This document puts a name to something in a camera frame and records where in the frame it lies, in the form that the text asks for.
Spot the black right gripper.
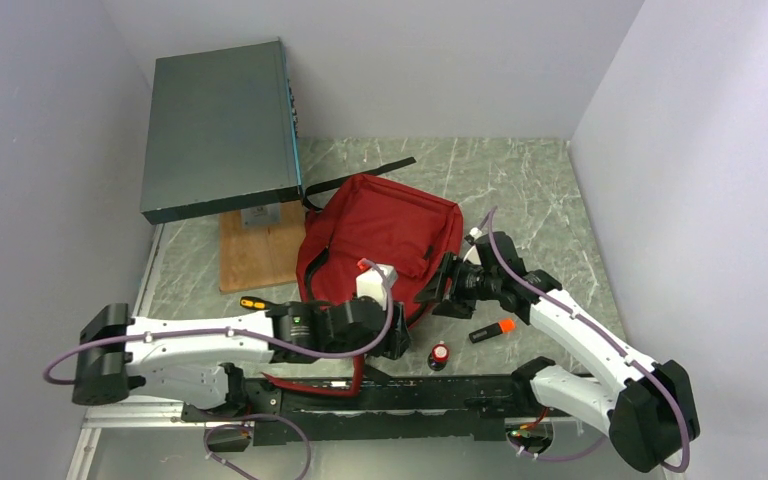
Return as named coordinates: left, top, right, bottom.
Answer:
left=414, top=251, right=501, bottom=319

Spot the orange highlighter marker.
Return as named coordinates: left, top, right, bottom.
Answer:
left=468, top=318, right=516, bottom=344

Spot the red backpack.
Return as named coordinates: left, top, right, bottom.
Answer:
left=261, top=156, right=465, bottom=399

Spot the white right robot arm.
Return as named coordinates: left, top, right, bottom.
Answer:
left=414, top=229, right=700, bottom=473

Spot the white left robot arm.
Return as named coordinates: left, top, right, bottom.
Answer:
left=72, top=297, right=411, bottom=420

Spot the black yellow screwdriver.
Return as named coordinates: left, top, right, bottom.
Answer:
left=239, top=296, right=273, bottom=311

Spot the wooden board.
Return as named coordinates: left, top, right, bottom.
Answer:
left=219, top=201, right=306, bottom=294

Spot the dark grey box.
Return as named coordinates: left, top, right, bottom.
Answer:
left=140, top=40, right=302, bottom=225

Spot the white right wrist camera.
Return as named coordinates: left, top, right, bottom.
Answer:
left=463, top=227, right=485, bottom=265

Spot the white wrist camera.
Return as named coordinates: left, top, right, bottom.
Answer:
left=463, top=227, right=485, bottom=265
left=355, top=258, right=398, bottom=309

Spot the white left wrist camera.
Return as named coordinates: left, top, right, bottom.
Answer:
left=355, top=258, right=398, bottom=309

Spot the black mounting rail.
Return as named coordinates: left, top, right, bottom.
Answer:
left=181, top=374, right=555, bottom=446

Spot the metal post with base plate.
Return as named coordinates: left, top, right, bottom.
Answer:
left=241, top=203, right=282, bottom=228

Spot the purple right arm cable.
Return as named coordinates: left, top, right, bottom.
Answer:
left=479, top=206, right=692, bottom=475

